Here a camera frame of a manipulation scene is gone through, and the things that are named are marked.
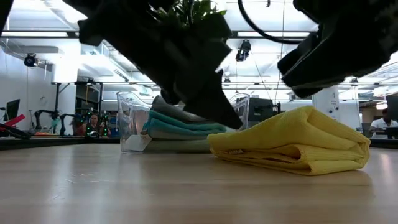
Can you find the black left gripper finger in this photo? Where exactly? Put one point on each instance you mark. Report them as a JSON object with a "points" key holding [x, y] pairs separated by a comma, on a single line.
{"points": [[214, 105], [170, 97]]}

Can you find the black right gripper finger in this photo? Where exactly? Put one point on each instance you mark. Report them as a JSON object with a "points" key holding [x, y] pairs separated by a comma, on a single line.
{"points": [[326, 76], [301, 53]]}

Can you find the grey microfiber towel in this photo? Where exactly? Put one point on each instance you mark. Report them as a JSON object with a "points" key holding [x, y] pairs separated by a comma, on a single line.
{"points": [[171, 112]]}

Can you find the teal microfiber towel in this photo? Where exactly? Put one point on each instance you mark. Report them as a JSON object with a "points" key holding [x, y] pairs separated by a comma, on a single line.
{"points": [[174, 126]]}

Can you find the light blue microfiber towel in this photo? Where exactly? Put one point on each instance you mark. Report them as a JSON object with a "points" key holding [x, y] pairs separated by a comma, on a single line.
{"points": [[174, 134]]}

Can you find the pale green microfiber towel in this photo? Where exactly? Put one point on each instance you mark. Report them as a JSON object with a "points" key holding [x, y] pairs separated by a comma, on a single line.
{"points": [[177, 145]]}

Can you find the yellow microfiber towel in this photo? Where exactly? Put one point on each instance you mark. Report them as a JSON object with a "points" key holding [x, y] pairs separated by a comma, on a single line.
{"points": [[295, 137]]}

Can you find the black background robot arm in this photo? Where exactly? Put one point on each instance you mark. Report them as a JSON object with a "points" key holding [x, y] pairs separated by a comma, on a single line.
{"points": [[43, 115], [66, 119]]}

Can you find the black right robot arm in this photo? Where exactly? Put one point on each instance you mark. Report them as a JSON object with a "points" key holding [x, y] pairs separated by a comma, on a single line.
{"points": [[357, 9]]}

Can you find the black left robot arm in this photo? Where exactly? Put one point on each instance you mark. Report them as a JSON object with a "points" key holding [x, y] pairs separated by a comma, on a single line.
{"points": [[109, 6]]}

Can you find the long ceiling light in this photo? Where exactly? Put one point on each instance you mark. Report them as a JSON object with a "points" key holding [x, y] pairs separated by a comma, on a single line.
{"points": [[286, 34], [34, 34]]}

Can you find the white pillar kiosk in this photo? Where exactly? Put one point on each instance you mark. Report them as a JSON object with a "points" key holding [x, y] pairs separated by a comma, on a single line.
{"points": [[326, 102]]}

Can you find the green leafy plant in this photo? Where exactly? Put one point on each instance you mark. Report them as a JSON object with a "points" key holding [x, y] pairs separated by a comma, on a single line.
{"points": [[192, 9]]}

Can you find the clear plastic bin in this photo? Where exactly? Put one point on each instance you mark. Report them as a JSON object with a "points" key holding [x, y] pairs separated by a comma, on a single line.
{"points": [[130, 121]]}

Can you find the black equipment rack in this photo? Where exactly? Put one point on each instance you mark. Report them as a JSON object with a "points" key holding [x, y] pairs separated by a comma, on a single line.
{"points": [[264, 109]]}

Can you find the dark computer monitor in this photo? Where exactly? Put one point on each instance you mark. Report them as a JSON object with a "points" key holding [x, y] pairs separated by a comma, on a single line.
{"points": [[13, 109], [392, 107]]}

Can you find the person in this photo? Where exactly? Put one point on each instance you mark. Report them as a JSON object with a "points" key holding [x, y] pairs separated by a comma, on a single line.
{"points": [[384, 124], [94, 124]]}

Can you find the black background table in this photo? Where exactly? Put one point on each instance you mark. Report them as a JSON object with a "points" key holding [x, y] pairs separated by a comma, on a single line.
{"points": [[77, 83]]}

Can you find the red slanted bar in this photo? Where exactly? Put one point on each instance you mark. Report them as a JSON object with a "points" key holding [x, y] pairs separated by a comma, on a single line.
{"points": [[17, 120]]}

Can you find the black ceiling-hung camera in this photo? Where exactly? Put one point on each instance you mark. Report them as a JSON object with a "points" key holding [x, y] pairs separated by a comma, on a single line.
{"points": [[243, 51], [30, 60]]}

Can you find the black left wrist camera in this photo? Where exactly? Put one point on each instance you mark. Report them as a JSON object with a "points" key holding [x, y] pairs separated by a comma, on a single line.
{"points": [[90, 31]]}

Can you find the black metal table frame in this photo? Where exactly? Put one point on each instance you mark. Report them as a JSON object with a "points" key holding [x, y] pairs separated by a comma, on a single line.
{"points": [[62, 142]]}

